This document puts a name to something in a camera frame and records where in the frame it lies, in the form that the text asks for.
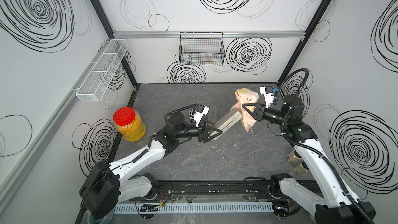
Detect brown cardboard box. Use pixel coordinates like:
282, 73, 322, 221
293, 161, 309, 175
287, 150, 303, 164

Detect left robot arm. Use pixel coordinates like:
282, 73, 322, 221
79, 112, 223, 221

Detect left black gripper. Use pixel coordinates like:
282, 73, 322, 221
174, 119, 221, 144

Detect grey fabric oval eyeglass case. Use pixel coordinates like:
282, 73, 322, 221
207, 105, 218, 123

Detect grey rectangular eyeglass case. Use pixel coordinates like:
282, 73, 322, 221
213, 109, 242, 140

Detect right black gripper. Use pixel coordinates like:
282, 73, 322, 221
241, 102, 288, 127

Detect black wire wall basket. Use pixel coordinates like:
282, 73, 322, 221
178, 32, 226, 66

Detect white wire wall shelf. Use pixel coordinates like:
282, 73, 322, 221
76, 39, 129, 102

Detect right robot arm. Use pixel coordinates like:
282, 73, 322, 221
242, 95, 376, 224

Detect black corrugated cable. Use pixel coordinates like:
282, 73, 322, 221
276, 67, 374, 224
163, 104, 199, 122

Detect black corrugated left cable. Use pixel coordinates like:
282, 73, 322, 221
163, 104, 199, 122

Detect red lid jar yellow grains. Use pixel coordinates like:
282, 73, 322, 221
113, 107, 146, 142

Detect black corrugated right cable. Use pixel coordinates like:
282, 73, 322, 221
276, 67, 374, 224

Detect teal tape roll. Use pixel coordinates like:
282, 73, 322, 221
87, 211, 115, 224

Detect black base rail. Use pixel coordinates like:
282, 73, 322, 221
145, 178, 291, 201

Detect white slotted cable duct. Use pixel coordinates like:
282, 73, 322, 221
114, 202, 274, 215

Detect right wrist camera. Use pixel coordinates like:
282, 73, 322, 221
260, 86, 278, 108

